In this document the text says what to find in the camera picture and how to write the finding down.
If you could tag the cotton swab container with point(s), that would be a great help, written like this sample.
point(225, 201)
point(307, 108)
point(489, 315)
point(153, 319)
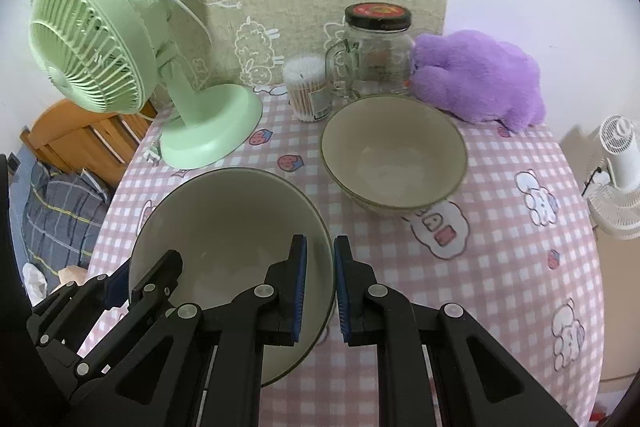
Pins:
point(307, 87)

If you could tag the blue plaid blanket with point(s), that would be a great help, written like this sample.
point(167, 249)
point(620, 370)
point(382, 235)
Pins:
point(55, 217)

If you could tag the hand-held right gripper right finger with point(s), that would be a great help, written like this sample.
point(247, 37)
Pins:
point(342, 292)

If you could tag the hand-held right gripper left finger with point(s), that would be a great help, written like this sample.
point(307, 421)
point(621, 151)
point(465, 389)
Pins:
point(299, 292)

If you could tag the large floral bowl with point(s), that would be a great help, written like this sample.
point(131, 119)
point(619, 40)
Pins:
point(395, 147)

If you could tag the purple plush toy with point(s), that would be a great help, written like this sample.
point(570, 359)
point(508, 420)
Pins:
point(475, 77)

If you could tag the medium floral bowl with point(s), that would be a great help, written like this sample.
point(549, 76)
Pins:
point(225, 227)

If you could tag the wooden furniture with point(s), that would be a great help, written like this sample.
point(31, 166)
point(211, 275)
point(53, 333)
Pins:
point(60, 127)

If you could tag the glass jar with black lid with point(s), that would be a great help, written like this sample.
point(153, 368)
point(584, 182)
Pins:
point(380, 57)

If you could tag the pink checked tablecloth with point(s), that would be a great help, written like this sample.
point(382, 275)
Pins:
point(500, 282)

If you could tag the white plastic bag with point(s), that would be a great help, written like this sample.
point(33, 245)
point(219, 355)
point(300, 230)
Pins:
point(34, 284)

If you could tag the green desk fan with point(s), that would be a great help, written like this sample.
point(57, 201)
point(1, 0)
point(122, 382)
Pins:
point(210, 127)

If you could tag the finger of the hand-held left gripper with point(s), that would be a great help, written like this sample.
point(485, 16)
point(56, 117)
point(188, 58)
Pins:
point(160, 277)
point(112, 291)

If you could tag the white desk fan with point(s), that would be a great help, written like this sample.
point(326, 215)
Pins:
point(620, 157)

